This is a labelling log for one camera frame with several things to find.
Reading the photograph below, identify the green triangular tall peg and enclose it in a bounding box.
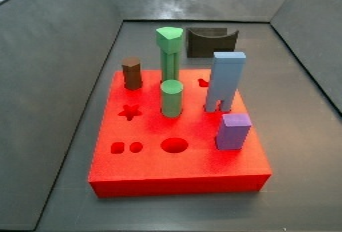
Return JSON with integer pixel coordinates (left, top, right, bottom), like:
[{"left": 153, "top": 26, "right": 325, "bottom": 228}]
[{"left": 156, "top": 27, "right": 182, "bottom": 81}]

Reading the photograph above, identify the black curved fixture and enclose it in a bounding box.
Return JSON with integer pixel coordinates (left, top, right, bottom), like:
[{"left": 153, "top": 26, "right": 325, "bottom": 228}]
[{"left": 185, "top": 27, "right": 239, "bottom": 58}]

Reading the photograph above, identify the brown hexagonal peg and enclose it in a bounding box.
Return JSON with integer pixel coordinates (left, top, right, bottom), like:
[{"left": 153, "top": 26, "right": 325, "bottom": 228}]
[{"left": 121, "top": 57, "right": 142, "bottom": 90}]

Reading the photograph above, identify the blue arch block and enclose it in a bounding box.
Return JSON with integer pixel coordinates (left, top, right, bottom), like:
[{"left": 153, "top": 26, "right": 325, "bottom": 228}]
[{"left": 205, "top": 52, "right": 245, "bottom": 112}]

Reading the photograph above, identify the purple square peg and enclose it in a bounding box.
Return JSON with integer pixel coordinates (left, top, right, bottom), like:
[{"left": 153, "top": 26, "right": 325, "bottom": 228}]
[{"left": 214, "top": 113, "right": 252, "bottom": 150}]

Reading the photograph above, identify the green cylinder peg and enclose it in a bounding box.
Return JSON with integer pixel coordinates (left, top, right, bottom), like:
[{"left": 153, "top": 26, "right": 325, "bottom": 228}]
[{"left": 160, "top": 80, "right": 182, "bottom": 118}]

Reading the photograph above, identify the red shape sorter board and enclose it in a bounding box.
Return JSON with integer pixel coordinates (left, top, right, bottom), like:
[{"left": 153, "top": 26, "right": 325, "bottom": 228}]
[{"left": 88, "top": 69, "right": 271, "bottom": 198}]

